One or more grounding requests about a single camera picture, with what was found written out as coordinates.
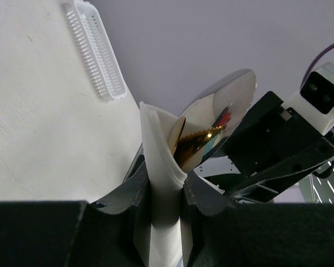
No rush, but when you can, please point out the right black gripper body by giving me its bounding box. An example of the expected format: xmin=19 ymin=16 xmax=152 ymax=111
xmin=211 ymin=92 xmax=322 ymax=177

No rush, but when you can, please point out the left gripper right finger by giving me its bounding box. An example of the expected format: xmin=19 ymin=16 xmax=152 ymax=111
xmin=180 ymin=173 xmax=334 ymax=266

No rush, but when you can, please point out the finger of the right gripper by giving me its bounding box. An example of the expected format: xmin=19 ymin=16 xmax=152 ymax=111
xmin=205 ymin=137 xmax=334 ymax=204

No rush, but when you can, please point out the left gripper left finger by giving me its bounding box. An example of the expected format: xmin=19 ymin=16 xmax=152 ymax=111
xmin=0 ymin=156 xmax=151 ymax=266

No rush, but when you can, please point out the silver spoon teal handle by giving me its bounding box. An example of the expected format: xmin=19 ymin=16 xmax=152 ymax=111
xmin=181 ymin=68 xmax=257 ymax=166

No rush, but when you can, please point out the gold knife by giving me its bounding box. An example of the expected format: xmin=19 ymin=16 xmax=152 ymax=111
xmin=173 ymin=122 xmax=228 ymax=173

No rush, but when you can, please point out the white paper napkin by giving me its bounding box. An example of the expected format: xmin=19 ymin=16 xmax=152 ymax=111
xmin=140 ymin=102 xmax=186 ymax=266

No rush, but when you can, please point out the white perforated utensil tray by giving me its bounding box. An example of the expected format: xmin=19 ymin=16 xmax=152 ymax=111
xmin=61 ymin=1 xmax=128 ymax=102

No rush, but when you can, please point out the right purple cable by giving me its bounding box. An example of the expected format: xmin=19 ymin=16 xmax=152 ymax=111
xmin=300 ymin=38 xmax=334 ymax=87

